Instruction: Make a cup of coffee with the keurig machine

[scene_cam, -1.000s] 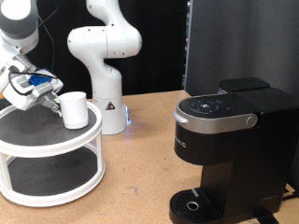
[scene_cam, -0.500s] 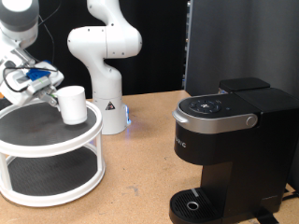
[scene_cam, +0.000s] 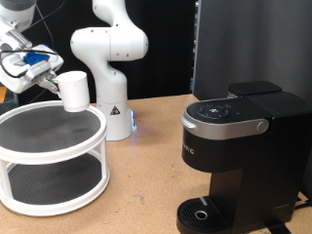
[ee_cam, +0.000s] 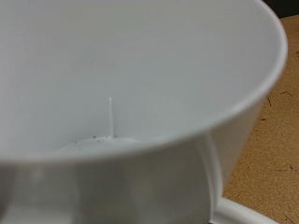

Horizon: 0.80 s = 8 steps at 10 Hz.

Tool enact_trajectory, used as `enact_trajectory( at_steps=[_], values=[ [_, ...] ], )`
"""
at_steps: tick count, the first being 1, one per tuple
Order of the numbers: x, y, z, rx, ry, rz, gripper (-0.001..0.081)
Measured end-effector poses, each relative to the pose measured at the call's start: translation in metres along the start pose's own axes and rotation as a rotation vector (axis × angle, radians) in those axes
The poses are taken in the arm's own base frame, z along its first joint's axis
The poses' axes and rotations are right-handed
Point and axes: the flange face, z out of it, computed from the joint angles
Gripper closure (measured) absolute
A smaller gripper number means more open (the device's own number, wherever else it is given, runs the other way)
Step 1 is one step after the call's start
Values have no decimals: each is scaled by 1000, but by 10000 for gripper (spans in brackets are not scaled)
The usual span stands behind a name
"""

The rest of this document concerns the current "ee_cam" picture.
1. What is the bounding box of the white two-tier turntable shelf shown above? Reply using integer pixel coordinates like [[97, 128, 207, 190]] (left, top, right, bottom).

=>
[[208, 196, 281, 224]]

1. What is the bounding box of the dark grey partition panel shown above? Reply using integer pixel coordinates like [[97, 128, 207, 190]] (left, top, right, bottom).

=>
[[263, 0, 299, 20]]

